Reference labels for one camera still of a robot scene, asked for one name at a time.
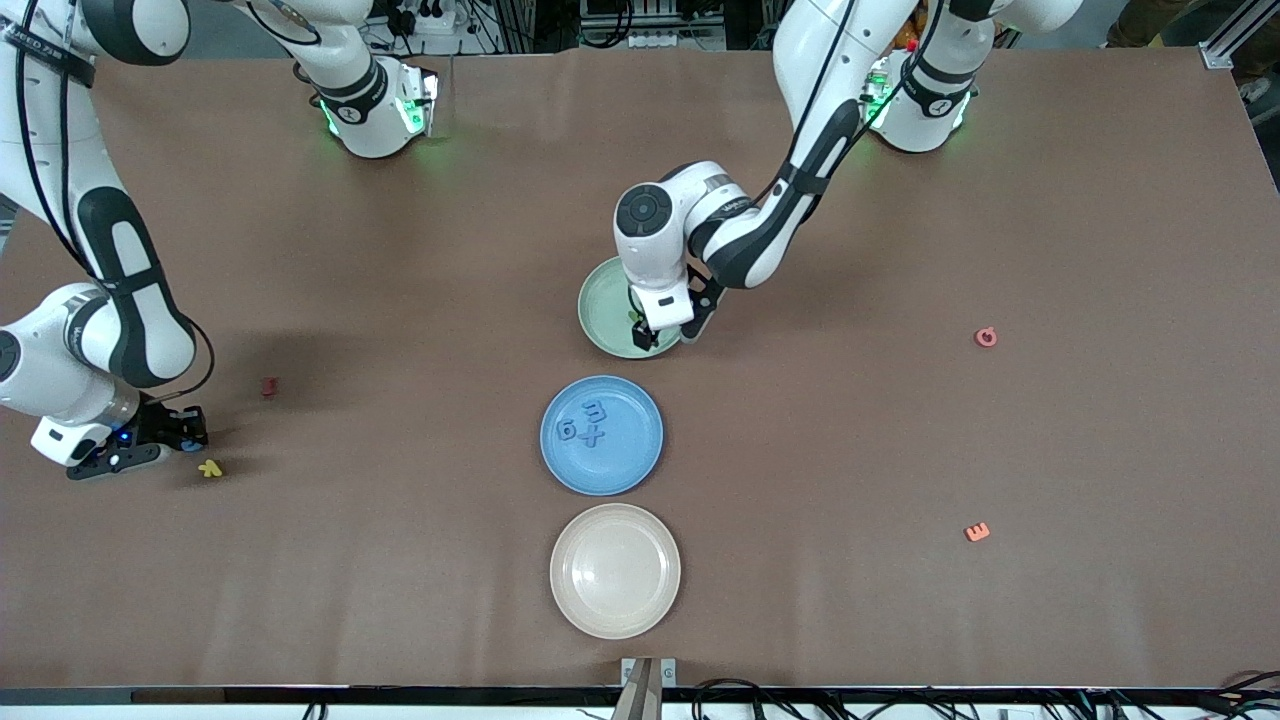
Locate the green round plate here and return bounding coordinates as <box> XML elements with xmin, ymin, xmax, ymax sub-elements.
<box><xmin>577</xmin><ymin>255</ymin><xmax>691</xmax><ymax>360</ymax></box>

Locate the blue round plate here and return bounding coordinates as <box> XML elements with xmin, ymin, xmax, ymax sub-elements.
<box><xmin>539</xmin><ymin>375</ymin><xmax>665</xmax><ymax>497</ymax></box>

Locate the beige round plate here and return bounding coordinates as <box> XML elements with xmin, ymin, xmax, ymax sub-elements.
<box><xmin>549</xmin><ymin>502</ymin><xmax>682</xmax><ymax>641</ymax></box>

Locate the brown table cover sheet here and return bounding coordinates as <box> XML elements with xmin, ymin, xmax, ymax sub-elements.
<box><xmin>0</xmin><ymin>45</ymin><xmax>1280</xmax><ymax>691</ymax></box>

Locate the black table edge strip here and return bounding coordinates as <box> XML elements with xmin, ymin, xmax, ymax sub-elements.
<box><xmin>0</xmin><ymin>686</ymin><xmax>1280</xmax><ymax>707</ymax></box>

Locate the metal table edge bracket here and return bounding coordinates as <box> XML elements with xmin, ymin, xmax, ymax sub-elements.
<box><xmin>621</xmin><ymin>656</ymin><xmax>678</xmax><ymax>691</ymax></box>

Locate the tan upright post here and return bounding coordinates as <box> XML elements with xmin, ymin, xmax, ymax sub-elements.
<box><xmin>610</xmin><ymin>657</ymin><xmax>664</xmax><ymax>720</ymax></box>

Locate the aluminium frame profile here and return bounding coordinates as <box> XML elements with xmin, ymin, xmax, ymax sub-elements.
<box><xmin>1200</xmin><ymin>0</ymin><xmax>1280</xmax><ymax>71</ymax></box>

